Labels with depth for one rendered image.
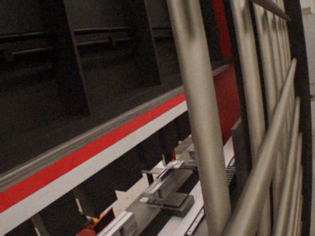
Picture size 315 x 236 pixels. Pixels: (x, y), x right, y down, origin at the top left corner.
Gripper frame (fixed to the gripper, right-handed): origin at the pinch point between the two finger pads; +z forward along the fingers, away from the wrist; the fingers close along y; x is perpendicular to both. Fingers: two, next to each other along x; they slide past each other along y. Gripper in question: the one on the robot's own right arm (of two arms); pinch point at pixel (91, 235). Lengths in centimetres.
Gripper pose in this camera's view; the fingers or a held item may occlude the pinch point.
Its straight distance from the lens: 163.1
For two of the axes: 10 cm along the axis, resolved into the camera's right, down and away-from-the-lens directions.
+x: 4.1, -2.9, 8.7
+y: 8.1, -3.3, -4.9
